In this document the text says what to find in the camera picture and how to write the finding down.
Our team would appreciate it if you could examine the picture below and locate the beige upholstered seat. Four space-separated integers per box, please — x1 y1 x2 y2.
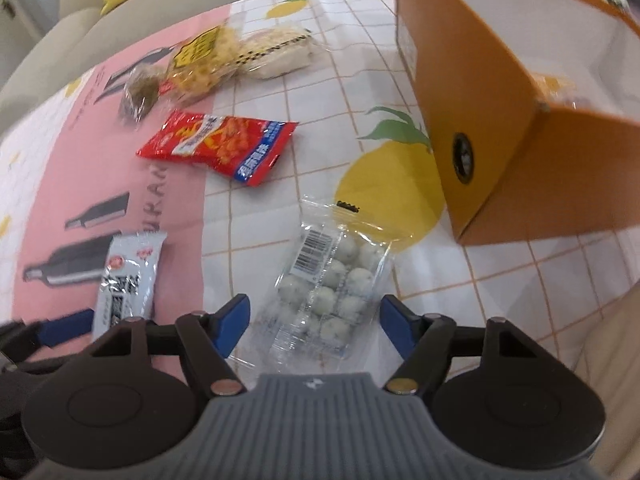
570 275 640 463

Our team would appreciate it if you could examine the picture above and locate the dark green snack packet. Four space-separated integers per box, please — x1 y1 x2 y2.
117 62 169 124

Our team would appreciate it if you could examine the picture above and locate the red snack packet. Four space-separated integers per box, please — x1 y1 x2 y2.
136 109 300 189

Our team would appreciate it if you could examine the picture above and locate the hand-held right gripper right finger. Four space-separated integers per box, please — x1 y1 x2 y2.
379 294 539 395

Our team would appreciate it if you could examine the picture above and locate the white black print snack packet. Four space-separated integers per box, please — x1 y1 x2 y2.
91 231 169 342

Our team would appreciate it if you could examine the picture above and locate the orange cardboard box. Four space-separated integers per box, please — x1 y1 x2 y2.
395 0 640 247

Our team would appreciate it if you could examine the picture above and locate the white puffed snack packet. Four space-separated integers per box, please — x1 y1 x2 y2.
235 22 322 81

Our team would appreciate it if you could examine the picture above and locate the clear packet of white balls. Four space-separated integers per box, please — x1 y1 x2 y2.
227 195 396 377

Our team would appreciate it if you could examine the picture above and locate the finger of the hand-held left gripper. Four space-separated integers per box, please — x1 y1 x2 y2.
0 309 96 362

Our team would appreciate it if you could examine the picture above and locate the beige sofa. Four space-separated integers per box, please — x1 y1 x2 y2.
0 0 401 106

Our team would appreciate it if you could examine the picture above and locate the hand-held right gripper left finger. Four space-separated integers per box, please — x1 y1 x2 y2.
82 294 251 396

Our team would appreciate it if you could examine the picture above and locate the yellow popcorn packet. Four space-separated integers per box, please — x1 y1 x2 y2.
160 22 251 107

